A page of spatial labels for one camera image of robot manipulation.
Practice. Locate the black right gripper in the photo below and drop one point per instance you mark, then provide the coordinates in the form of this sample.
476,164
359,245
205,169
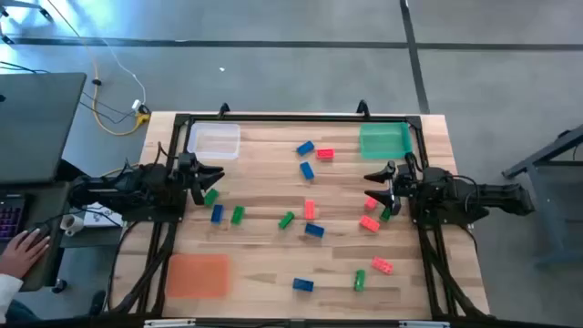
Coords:
403,184

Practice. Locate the black stand legs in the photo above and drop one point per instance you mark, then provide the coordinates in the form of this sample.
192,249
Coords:
45,14

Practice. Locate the black frame clamp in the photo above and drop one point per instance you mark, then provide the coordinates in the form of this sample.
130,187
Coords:
363,108
224,109

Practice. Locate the silver metal bracket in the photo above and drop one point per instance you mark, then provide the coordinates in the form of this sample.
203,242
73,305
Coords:
169,323
423,324

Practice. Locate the person's hand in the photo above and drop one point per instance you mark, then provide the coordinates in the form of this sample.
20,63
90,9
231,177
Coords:
23,253

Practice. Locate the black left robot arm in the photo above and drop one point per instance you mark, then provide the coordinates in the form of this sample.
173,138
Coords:
136,189

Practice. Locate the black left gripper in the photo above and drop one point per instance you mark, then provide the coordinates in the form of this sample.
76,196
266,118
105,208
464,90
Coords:
187,168

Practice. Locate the teal plastic bin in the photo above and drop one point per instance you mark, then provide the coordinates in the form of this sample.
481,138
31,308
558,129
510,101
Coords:
385,141

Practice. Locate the black aluminium table frame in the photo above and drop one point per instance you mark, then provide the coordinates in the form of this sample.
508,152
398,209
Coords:
296,118

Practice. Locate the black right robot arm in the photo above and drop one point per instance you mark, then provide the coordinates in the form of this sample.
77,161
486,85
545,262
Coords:
460,193

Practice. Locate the white printed paper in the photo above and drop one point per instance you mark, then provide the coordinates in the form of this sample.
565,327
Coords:
98,218

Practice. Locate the clear plastic bin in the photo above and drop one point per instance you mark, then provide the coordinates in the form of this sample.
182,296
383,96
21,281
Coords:
214,141

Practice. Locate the grey metal cart frame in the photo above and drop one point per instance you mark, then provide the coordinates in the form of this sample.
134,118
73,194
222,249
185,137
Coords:
542,152

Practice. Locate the grey laptop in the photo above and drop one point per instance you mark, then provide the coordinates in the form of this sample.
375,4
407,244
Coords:
41,127

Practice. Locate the orange plastic bin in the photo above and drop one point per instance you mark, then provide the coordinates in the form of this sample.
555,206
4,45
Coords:
198,275

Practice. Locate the person's forearm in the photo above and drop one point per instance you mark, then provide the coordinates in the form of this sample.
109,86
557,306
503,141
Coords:
8,294

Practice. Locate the green toy brick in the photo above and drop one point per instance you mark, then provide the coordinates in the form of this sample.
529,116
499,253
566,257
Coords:
360,280
211,197
286,220
385,215
238,214

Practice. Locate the blue toy brick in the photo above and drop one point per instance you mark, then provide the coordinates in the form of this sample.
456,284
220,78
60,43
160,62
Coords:
314,230
217,213
307,170
303,284
305,147

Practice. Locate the white mug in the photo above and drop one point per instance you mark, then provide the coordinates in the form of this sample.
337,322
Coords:
72,224

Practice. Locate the person's shoe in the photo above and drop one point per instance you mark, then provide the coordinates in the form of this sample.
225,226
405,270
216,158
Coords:
97,303

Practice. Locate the dark grey desk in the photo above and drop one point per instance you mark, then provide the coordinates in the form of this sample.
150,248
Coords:
45,281

